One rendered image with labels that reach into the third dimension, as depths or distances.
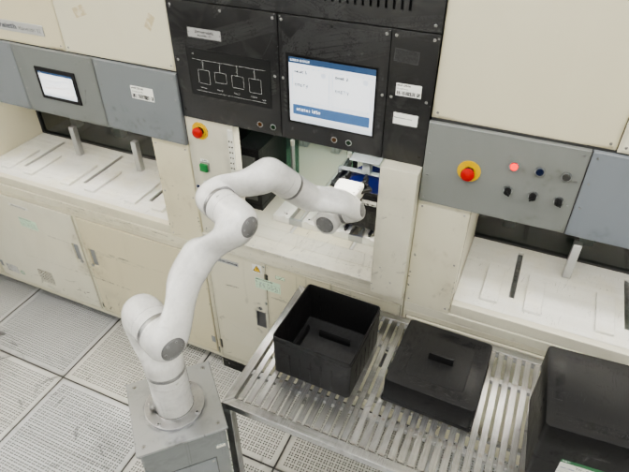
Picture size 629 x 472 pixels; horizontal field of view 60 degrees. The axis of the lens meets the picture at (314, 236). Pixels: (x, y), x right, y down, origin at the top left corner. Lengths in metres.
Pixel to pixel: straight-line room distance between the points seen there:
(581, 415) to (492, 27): 1.03
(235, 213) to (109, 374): 1.77
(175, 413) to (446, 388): 0.84
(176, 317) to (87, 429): 1.45
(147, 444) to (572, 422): 1.21
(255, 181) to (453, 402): 0.89
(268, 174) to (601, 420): 1.09
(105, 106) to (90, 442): 1.51
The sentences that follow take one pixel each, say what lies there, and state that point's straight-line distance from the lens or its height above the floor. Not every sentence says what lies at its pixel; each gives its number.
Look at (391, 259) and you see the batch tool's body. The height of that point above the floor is 1.05.
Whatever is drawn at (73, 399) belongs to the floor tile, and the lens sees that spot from 3.02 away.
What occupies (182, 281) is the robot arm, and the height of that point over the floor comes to 1.27.
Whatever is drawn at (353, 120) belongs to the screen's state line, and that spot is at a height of 1.51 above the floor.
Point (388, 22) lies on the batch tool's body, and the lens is 1.59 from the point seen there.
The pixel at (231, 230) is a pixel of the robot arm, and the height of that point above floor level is 1.41.
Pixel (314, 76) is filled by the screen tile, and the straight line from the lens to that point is 1.72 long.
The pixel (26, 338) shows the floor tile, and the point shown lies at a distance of 3.40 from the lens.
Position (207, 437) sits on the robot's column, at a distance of 1.84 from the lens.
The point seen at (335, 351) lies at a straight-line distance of 1.96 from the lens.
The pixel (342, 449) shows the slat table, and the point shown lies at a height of 0.76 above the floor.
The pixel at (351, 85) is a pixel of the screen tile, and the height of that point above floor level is 1.62.
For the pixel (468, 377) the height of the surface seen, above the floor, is 0.86.
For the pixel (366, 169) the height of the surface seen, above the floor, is 1.17.
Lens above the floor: 2.27
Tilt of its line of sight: 38 degrees down
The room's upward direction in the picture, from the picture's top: straight up
